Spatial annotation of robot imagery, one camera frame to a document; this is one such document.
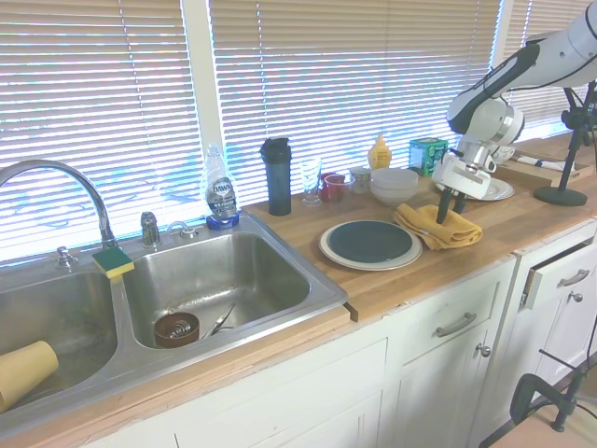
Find white window blinds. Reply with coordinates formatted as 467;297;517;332
0;0;597;268

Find yellow cup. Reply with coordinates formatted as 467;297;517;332
0;340;61;413

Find metal drawer handle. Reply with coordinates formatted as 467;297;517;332
557;269;591;288
436;311;479;339

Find yellow green sponge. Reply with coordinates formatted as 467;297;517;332
91;246;136;282

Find metal tongs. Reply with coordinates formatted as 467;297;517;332
200;302;238;340

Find clear glass bowl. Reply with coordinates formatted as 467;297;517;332
325;175;357;204

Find stainless steel double sink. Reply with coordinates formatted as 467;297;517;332
0;213;350;421

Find white teacup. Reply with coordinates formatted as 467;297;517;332
484;144;518;166

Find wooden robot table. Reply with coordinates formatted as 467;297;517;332
479;410;597;448

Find white roll blue band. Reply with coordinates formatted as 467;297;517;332
517;156;568;172

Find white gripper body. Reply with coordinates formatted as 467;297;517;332
431;151;493;199

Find wooden tray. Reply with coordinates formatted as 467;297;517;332
496;153;597;189

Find chrome soap dispenser pump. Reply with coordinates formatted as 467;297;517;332
54;246;79;272

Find black round-base stand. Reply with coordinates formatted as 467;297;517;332
533;81;597;208

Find black shaker bottle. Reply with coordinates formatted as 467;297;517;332
259;137;294;217

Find small glass jar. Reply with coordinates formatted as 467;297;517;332
349;166;373;195

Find dark blue plate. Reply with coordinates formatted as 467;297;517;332
326;219;415;263

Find white ring stopper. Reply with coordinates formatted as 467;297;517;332
166;220;198;241

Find green cardboard box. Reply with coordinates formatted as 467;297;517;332
409;137;451;178

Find chrome gooseneck faucet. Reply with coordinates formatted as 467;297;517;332
0;160;118;250

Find brown bowl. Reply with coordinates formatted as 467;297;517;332
154;311;202;350

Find chrome sink sprayer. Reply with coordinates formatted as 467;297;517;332
140;211;163;249

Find yellow mustard bottle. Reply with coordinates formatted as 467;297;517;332
368;133;394;171

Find large beige plate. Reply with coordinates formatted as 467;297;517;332
318;217;424;273

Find white bowl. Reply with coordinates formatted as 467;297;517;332
370;167;421;193
371;184;418;208

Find dark C clamp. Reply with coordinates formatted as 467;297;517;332
509;348;597;433

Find tall clear drinking glass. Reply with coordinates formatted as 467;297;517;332
299;157;325;208

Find white kitchen cabinets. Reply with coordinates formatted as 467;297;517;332
83;218;597;448

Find clear Dawn soap bottle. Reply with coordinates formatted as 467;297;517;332
203;142;244;231

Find orange towel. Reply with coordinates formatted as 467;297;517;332
393;202;484;252

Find red mug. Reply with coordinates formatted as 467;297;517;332
318;172;349;203

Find silver plate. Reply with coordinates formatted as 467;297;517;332
435;178;516;203

